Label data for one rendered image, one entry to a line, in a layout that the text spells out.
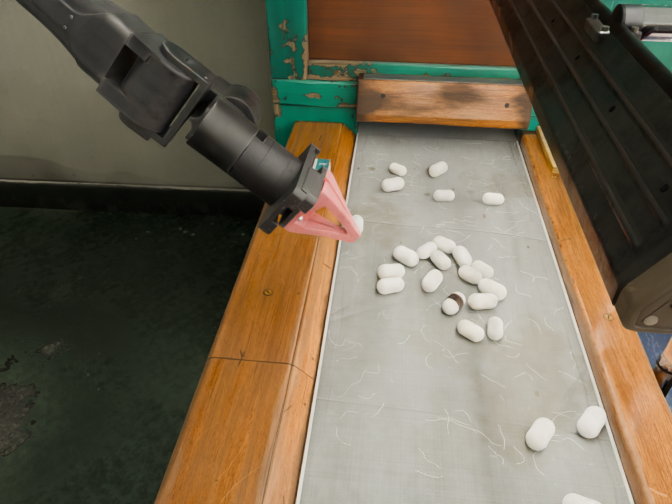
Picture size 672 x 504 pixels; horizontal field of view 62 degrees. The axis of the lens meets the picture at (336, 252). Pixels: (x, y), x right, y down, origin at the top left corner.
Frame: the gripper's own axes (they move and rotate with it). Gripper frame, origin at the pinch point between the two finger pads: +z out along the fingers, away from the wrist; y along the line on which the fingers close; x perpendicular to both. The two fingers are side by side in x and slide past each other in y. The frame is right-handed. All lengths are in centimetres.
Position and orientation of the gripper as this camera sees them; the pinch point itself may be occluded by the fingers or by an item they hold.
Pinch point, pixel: (351, 234)
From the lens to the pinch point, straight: 60.9
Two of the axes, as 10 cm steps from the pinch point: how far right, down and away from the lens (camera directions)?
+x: -6.4, 5.6, 5.3
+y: 1.3, -6.0, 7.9
